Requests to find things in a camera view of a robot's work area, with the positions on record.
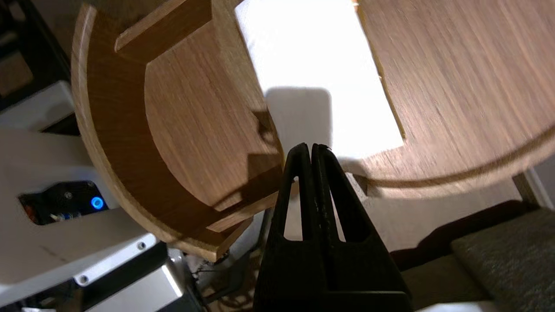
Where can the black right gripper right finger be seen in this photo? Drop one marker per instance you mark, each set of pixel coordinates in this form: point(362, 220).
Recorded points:
point(360, 268)

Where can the white silver robot base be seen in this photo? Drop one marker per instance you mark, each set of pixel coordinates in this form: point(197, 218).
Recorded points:
point(65, 242)

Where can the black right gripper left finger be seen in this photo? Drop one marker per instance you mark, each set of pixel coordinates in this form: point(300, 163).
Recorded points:
point(288, 268)

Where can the gold tissue pack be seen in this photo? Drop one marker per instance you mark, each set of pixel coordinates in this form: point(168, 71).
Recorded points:
point(312, 56)

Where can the grey fabric headboard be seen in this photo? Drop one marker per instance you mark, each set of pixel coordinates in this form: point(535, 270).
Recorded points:
point(507, 260)

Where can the round wooden side table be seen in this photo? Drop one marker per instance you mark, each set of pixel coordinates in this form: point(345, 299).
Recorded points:
point(455, 86)

